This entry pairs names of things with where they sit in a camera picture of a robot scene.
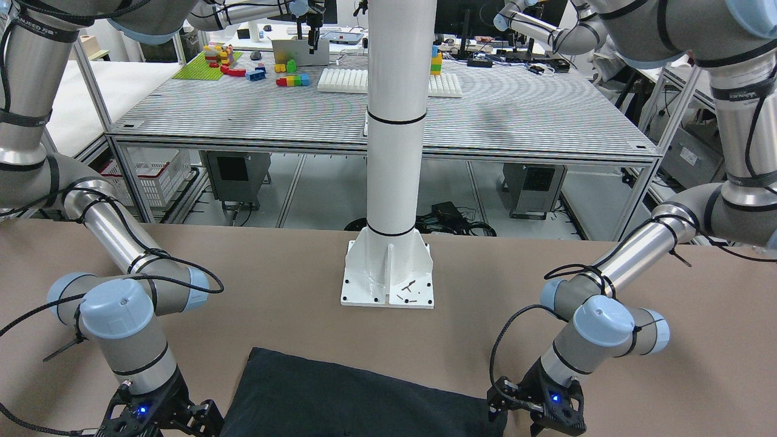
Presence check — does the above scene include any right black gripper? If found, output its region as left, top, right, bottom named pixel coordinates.
left=95, top=370, right=224, bottom=436

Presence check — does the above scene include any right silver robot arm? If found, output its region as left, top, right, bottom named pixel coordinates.
left=2, top=1, right=225, bottom=436

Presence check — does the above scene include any grey control box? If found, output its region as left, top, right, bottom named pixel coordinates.
left=199, top=151, right=270, bottom=211

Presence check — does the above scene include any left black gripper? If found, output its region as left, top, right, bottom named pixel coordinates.
left=487, top=359, right=586, bottom=437

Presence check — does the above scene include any white plastic basket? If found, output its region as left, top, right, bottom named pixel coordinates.
left=100, top=147, right=191, bottom=208

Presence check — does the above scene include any striped aluminium work table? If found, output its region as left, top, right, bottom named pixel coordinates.
left=106, top=49, right=662, bottom=243

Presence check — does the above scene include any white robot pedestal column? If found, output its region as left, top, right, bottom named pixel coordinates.
left=341, top=1, right=436, bottom=309

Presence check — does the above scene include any green building block baseplate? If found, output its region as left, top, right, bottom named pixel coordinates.
left=172, top=46, right=246, bottom=81

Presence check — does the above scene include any colourful building block stack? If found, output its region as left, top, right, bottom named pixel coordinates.
left=430, top=45, right=443, bottom=76

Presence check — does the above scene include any black t-shirt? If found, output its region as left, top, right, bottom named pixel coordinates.
left=221, top=348, right=507, bottom=436

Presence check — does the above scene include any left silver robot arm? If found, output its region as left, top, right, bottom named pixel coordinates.
left=487, top=1, right=775, bottom=435

